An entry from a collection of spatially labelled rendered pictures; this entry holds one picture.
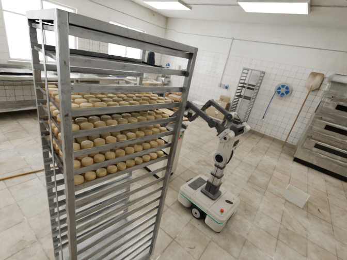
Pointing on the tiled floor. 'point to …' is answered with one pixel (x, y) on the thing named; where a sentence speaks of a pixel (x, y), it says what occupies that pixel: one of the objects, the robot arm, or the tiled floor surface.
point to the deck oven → (327, 132)
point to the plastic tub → (295, 196)
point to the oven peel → (314, 83)
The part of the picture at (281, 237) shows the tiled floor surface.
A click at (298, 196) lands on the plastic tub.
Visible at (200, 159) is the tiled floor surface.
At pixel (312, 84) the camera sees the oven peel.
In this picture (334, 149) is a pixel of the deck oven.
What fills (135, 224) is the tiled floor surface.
